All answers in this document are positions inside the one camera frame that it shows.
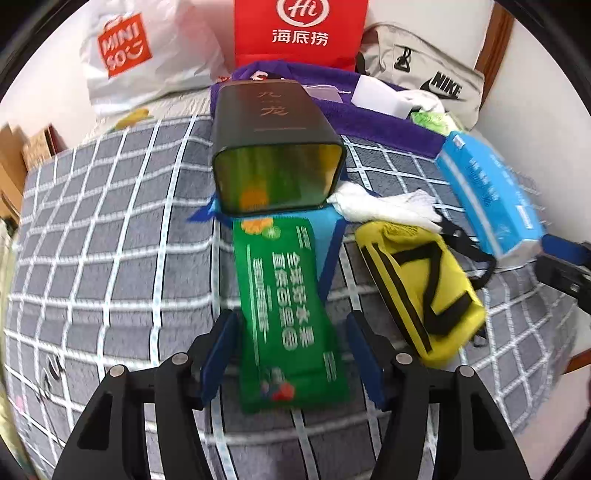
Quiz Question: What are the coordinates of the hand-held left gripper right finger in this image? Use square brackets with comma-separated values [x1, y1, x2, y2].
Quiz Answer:
[345, 310, 548, 480]

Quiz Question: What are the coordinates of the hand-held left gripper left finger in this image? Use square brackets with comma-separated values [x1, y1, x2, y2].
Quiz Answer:
[51, 310, 241, 480]

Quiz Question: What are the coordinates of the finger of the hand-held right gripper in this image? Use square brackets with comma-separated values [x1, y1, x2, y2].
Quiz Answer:
[536, 234, 591, 317]

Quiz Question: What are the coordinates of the green snack packet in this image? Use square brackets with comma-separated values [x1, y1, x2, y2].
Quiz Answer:
[232, 213, 352, 415]

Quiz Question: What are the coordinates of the blue tissue pack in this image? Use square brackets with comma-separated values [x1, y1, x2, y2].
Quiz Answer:
[435, 130, 546, 271]

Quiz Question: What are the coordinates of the green wrapper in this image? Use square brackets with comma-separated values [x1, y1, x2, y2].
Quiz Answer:
[399, 90, 458, 137]

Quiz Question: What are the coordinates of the white crumpled cloth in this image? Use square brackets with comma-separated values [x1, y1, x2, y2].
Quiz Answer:
[329, 181, 445, 232]

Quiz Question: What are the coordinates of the grey checked blanket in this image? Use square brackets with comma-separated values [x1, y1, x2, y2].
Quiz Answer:
[0, 111, 591, 480]

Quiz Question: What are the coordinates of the wooden headboard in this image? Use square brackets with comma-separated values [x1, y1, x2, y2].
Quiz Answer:
[475, 0, 515, 77]

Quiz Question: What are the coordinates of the purple towel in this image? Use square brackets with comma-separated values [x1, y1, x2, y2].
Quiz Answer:
[210, 62, 446, 158]

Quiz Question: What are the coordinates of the black tin box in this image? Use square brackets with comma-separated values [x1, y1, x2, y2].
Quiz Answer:
[211, 78, 347, 217]

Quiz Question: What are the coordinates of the white foam block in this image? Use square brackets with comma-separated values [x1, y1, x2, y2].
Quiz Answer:
[351, 75, 416, 118]

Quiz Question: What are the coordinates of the fruit print bedsheet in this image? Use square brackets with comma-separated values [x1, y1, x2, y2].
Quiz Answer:
[90, 88, 218, 139]

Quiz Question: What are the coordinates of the clear plastic packet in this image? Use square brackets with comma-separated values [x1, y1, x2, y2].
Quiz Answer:
[302, 84, 356, 102]

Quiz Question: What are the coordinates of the beige sling bag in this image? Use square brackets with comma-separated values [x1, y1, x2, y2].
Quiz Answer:
[355, 21, 485, 132]

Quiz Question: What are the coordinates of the white plastic bag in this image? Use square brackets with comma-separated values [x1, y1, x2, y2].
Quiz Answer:
[81, 0, 229, 116]

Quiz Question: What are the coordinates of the red paper bag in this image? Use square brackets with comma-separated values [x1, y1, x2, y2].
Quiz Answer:
[233, 0, 370, 72]

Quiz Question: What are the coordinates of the yellow pouch with black straps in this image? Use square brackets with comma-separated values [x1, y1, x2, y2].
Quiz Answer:
[355, 220, 498, 370]

